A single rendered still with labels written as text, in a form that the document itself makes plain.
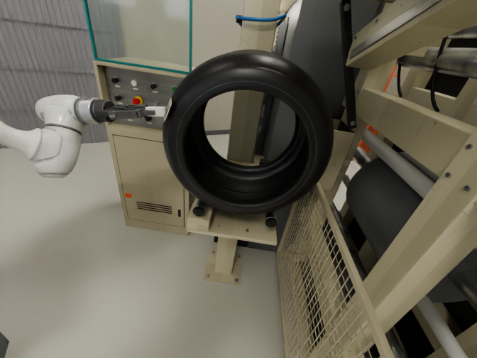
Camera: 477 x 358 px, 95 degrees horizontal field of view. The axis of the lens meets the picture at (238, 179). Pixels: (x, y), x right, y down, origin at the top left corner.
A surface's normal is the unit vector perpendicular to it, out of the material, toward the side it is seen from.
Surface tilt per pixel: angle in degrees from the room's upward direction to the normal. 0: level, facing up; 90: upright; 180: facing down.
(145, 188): 90
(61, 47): 90
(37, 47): 90
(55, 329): 0
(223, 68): 47
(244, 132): 90
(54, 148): 60
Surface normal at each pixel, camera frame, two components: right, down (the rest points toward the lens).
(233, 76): -0.11, 0.36
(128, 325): 0.13, -0.84
